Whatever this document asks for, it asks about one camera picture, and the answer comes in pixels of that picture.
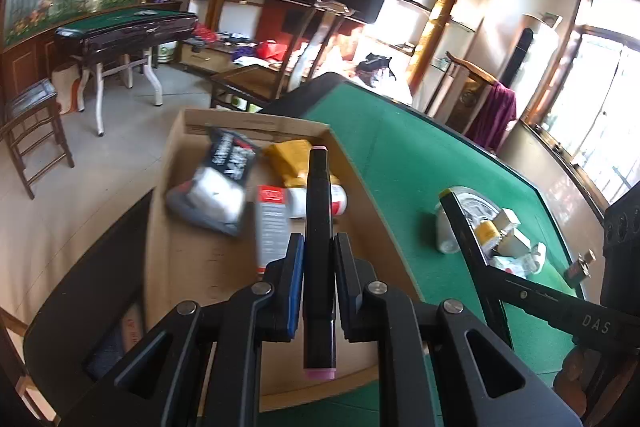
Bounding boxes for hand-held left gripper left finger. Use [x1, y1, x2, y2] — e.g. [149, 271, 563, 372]
[60, 232, 306, 427]

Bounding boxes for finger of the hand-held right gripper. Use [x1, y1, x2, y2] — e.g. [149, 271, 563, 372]
[439, 195, 515, 350]

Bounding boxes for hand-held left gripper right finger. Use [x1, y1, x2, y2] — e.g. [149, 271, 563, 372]
[332, 232, 586, 427]

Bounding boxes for yellow jar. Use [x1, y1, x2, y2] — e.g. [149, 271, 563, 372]
[474, 221, 502, 253]

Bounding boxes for pale tissue pack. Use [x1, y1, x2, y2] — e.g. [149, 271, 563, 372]
[490, 254, 533, 279]

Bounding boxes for black marker pink caps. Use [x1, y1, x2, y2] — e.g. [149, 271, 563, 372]
[302, 146, 337, 381]

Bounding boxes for cardboard box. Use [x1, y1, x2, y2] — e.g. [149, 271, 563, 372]
[145, 107, 426, 413]

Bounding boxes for person's right hand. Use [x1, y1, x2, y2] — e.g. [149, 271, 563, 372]
[552, 344, 631, 418]

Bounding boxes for round mahjong table centre panel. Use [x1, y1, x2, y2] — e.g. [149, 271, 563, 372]
[440, 187, 503, 248]

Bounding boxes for white power adapter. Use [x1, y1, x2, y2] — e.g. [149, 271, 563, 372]
[495, 208, 521, 233]
[497, 229, 531, 258]

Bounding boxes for dark perfume bottle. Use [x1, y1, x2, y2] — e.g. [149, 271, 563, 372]
[564, 249, 597, 290]

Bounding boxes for red and grey glue box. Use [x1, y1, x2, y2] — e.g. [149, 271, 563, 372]
[254, 185, 293, 275]

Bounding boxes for white bottle red label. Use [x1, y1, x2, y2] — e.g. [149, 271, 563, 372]
[285, 184, 348, 219]

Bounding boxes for purple cloth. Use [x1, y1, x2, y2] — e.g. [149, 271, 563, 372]
[470, 82, 518, 152]

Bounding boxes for black and white pouch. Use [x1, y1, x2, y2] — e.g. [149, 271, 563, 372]
[165, 127, 261, 238]

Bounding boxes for yellow packet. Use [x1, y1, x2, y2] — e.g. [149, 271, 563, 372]
[262, 138, 343, 188]

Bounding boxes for wooden chair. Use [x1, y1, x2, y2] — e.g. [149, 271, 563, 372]
[209, 0, 357, 110]
[425, 51, 501, 132]

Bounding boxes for black and white clothing pile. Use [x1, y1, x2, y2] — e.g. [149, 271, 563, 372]
[356, 53, 396, 80]

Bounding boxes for white standing air conditioner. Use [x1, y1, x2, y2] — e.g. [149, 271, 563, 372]
[500, 13, 560, 108]

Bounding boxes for wooden framed window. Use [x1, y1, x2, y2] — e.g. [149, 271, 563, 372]
[520, 0, 640, 208]

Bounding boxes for black flat panel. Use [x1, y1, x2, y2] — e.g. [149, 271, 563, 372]
[22, 189, 156, 413]

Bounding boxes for red cloth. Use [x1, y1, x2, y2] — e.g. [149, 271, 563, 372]
[255, 39, 291, 62]

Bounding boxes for low wooden cabinet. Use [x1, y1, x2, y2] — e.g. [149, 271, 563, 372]
[180, 38, 281, 75]

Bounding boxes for white and red bag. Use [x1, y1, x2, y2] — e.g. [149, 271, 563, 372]
[51, 62, 96, 115]

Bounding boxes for dark framed mahjong table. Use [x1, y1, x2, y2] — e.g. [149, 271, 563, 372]
[54, 9, 198, 138]

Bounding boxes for dark wooden stool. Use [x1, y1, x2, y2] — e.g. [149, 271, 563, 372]
[0, 78, 76, 200]

